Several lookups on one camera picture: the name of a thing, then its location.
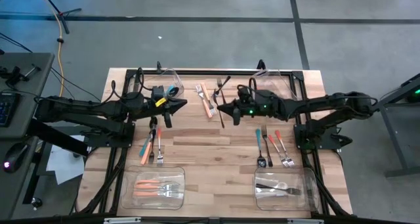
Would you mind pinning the grey desk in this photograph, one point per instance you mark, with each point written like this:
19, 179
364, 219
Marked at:
33, 76

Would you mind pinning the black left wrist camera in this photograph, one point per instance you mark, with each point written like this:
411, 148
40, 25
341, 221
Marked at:
157, 92

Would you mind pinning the black tripod stand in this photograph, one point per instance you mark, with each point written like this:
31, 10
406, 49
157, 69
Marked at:
65, 23

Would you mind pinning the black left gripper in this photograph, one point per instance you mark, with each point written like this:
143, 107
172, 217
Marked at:
144, 107

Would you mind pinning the yellow label tag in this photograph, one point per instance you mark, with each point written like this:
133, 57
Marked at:
160, 102

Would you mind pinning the black keyboard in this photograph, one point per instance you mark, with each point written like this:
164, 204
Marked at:
8, 109

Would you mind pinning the black computer mouse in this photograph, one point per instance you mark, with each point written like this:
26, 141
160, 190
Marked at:
14, 156

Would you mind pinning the clear plastic bin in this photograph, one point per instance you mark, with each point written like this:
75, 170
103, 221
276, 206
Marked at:
285, 202
164, 77
279, 81
154, 204

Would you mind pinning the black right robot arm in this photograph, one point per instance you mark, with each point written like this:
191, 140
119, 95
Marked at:
311, 102

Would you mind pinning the black aluminium frame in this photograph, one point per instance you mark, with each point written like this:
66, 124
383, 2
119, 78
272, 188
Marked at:
213, 72

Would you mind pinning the black desk mount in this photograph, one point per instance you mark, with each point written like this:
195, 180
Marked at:
13, 76

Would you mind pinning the white paper sheets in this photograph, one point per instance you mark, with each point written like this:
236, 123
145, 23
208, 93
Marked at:
65, 161

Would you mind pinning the silver metal bracket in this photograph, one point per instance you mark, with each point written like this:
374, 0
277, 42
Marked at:
305, 221
121, 220

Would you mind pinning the dark metal side table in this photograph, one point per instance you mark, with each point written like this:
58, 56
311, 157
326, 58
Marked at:
393, 99

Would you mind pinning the black caster wheel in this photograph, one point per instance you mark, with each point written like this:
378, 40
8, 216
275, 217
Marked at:
36, 203

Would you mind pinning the black support beam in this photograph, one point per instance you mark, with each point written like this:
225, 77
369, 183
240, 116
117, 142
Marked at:
49, 135

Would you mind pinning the black frame clamp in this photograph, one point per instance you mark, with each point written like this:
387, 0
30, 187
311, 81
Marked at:
260, 64
159, 67

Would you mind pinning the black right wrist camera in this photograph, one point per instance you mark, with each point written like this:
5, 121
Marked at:
243, 92

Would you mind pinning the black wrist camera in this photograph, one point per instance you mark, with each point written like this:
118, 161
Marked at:
243, 92
157, 92

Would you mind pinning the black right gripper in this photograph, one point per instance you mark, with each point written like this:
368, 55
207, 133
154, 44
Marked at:
259, 100

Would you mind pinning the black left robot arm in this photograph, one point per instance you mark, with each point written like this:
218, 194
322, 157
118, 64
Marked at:
82, 107

